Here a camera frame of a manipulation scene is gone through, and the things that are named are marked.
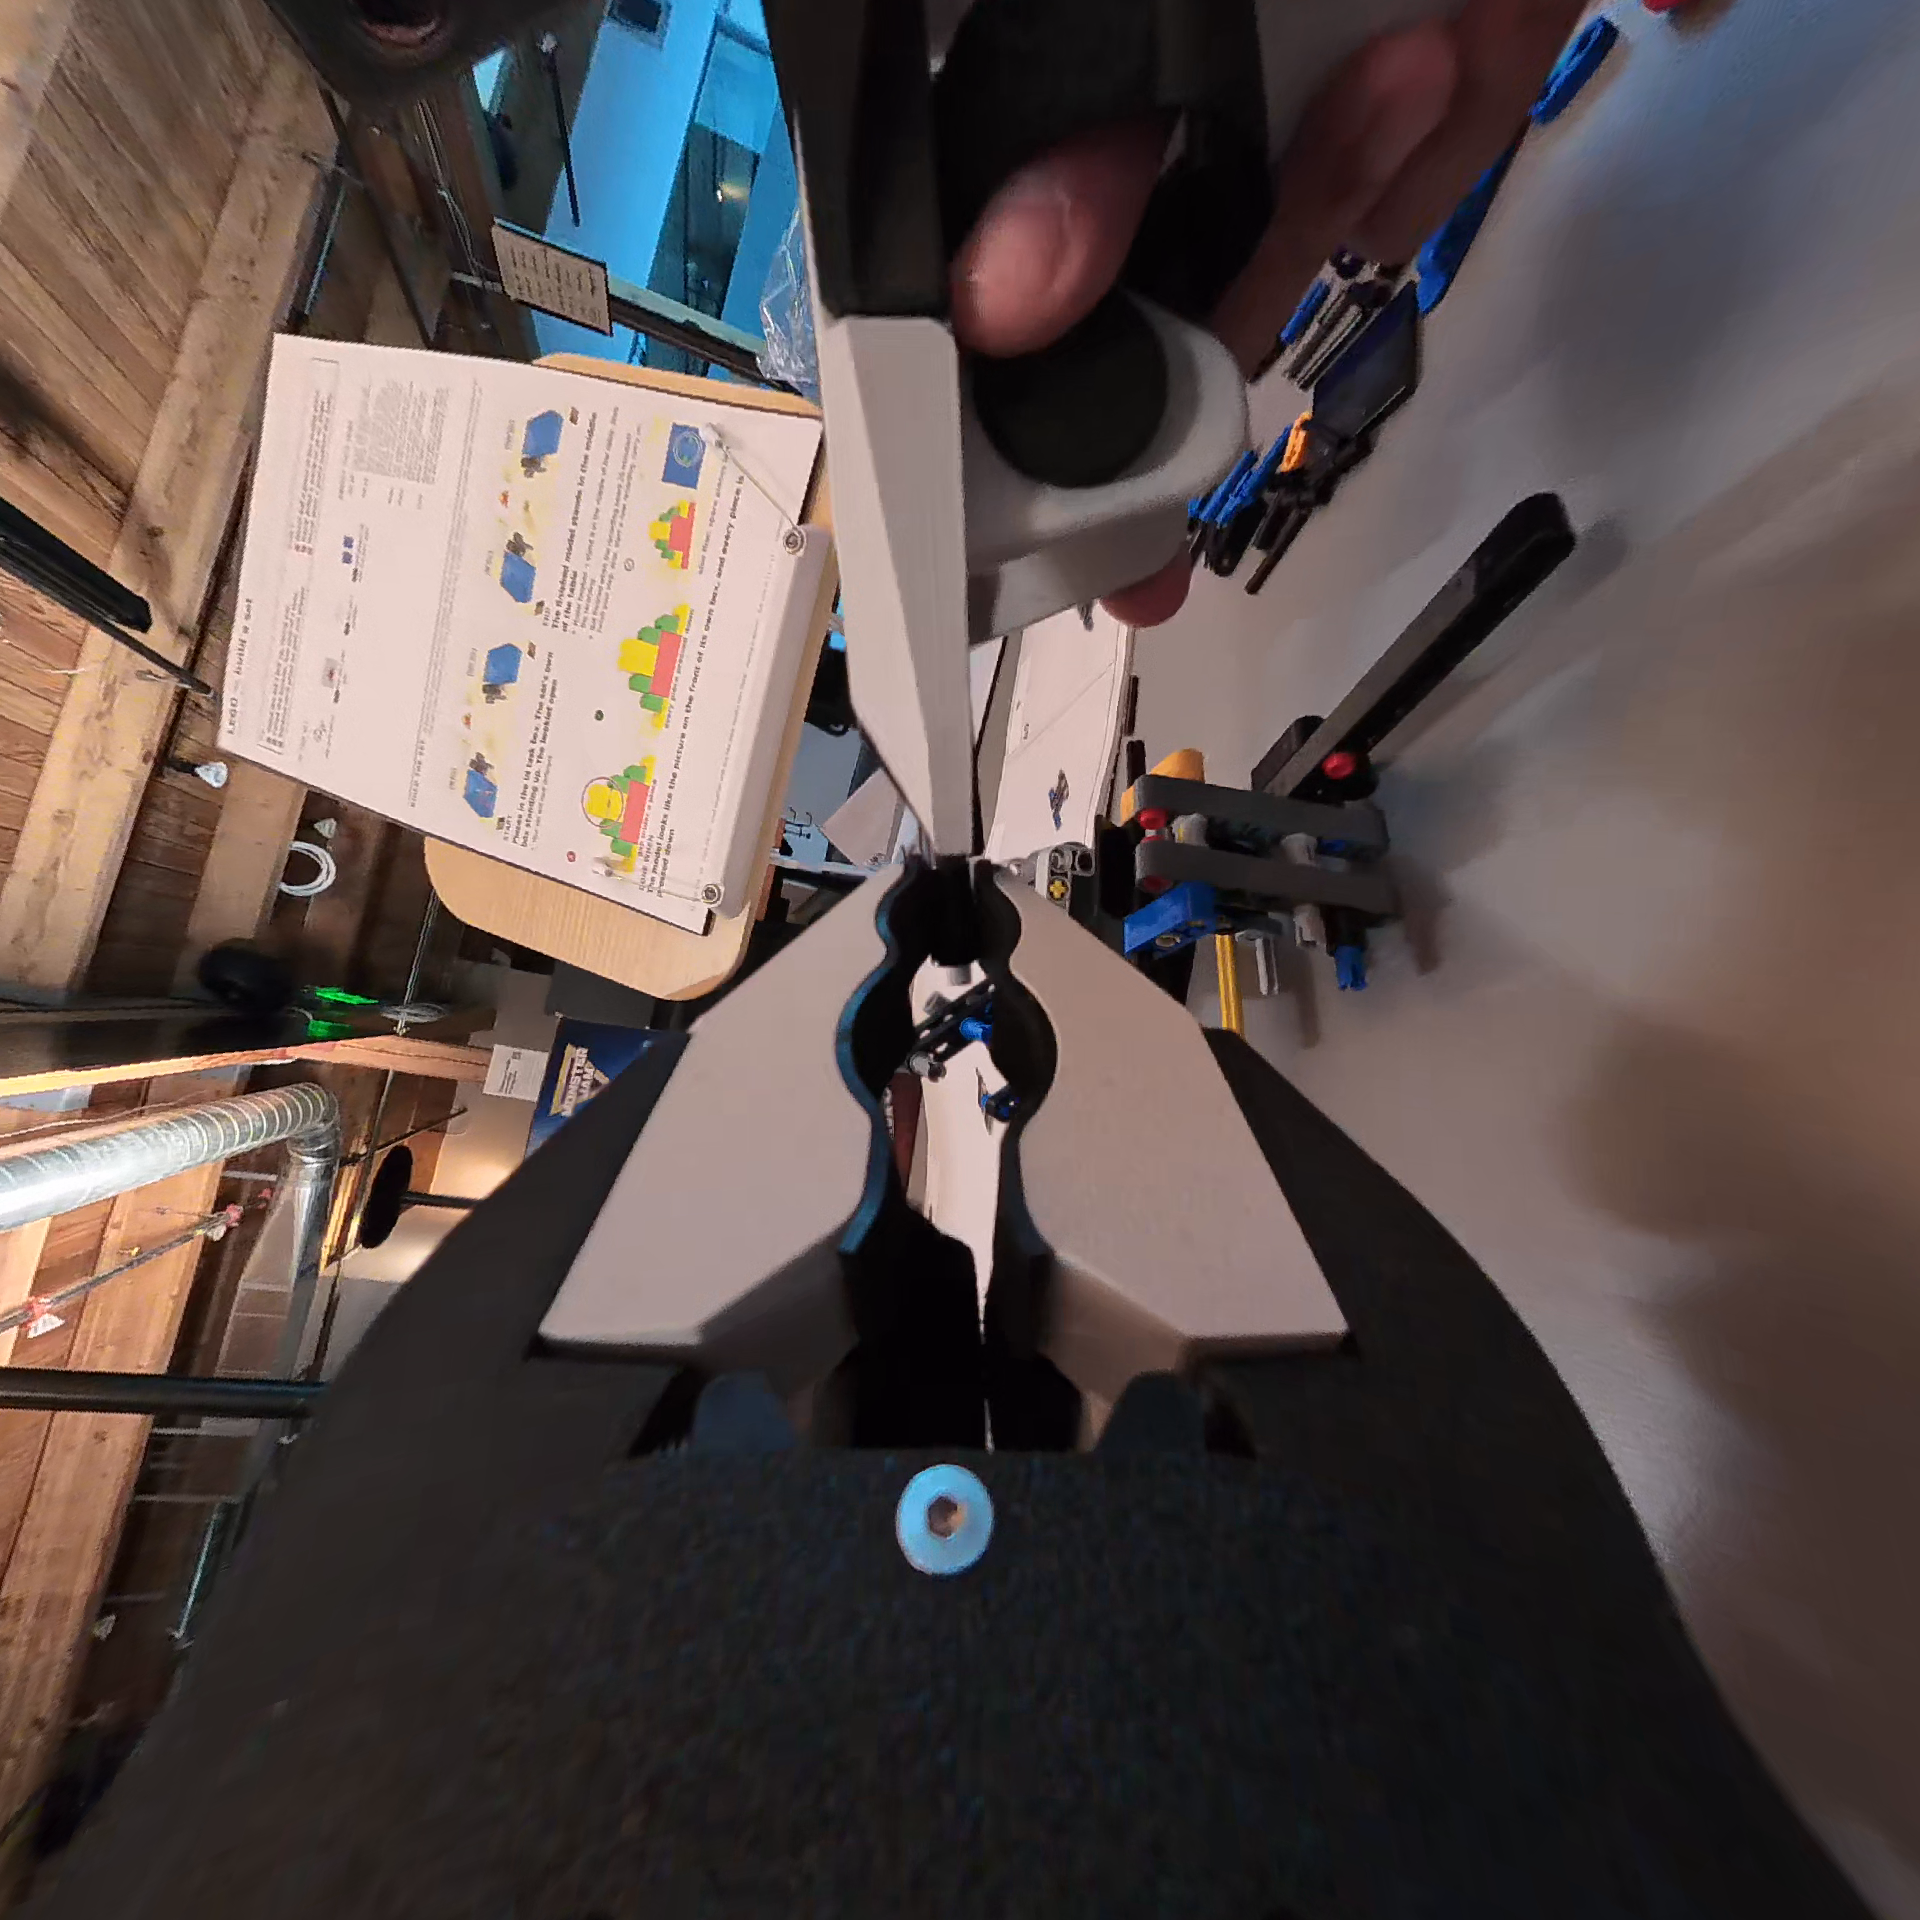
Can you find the blue yellow lego subassembly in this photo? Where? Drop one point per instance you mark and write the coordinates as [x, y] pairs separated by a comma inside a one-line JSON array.
[[1260, 840]]

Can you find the pile of loose lego pieces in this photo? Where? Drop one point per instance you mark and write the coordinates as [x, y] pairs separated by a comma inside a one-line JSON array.
[[1349, 390]]

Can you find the white lego instruction booklet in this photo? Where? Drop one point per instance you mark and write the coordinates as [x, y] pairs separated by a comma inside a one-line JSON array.
[[1067, 705]]

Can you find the large black grey lego chassis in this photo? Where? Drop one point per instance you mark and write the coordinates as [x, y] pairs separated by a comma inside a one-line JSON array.
[[1068, 870]]

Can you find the lego set box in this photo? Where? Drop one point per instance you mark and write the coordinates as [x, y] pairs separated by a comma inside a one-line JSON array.
[[592, 1072]]

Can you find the small hanging sign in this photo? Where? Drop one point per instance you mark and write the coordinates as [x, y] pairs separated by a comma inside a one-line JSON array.
[[551, 278]]

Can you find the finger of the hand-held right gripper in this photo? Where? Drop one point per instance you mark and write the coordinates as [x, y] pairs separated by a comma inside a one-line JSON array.
[[902, 570]]

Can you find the silver ventilation duct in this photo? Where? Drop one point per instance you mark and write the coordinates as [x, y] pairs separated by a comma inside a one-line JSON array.
[[150, 1147]]

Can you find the printed instruction sheet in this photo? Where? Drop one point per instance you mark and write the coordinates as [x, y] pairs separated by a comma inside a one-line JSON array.
[[494, 600]]

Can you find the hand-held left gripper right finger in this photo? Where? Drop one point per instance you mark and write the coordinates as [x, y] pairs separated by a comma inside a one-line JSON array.
[[1172, 1185]]

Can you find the wooden board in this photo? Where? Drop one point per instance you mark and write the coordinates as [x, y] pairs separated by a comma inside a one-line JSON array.
[[571, 930]]

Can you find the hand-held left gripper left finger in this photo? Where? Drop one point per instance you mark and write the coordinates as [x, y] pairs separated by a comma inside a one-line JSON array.
[[720, 1185]]

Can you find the person's right hand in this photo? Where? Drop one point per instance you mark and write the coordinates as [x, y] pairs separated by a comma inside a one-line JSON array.
[[1050, 240]]

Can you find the clear plastic bag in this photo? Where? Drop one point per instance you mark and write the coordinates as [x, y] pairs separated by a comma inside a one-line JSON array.
[[787, 315]]

